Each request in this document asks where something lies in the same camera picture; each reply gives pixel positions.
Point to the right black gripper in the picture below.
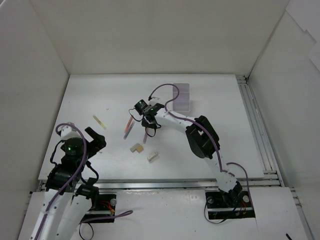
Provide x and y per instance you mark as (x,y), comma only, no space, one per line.
(149,117)

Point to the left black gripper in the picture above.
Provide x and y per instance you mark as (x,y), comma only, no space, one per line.
(96,141)

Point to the pink highlighter pen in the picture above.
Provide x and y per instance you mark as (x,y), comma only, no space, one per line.
(145,136)

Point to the orange highlighter pen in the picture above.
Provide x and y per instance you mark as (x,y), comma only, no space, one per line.
(128,124)

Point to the yellow highlighter pen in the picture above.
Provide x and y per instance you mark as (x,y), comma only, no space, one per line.
(99,122)

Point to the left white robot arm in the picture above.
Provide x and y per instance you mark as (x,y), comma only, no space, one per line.
(68,197)

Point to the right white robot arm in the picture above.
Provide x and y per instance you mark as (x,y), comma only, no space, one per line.
(202,139)

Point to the purple highlighter pen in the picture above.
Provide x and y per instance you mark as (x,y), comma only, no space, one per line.
(128,130)

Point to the white compartment organizer box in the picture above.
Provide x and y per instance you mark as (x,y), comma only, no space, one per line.
(182,97)

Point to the tan L-shaped eraser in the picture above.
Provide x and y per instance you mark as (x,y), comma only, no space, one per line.
(137,148)

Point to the cream white eraser block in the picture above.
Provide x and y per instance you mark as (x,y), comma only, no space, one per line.
(152,156)

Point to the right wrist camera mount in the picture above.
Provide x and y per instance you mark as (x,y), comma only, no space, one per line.
(153,100)

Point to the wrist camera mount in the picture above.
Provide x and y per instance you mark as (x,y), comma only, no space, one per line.
(68,132)
(153,100)

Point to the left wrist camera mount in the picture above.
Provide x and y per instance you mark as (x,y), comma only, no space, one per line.
(68,132)

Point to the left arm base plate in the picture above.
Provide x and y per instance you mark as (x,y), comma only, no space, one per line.
(104,207)

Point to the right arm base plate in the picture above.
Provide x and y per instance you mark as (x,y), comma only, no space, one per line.
(217,211)

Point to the aluminium frame rail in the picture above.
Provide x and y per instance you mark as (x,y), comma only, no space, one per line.
(167,196)

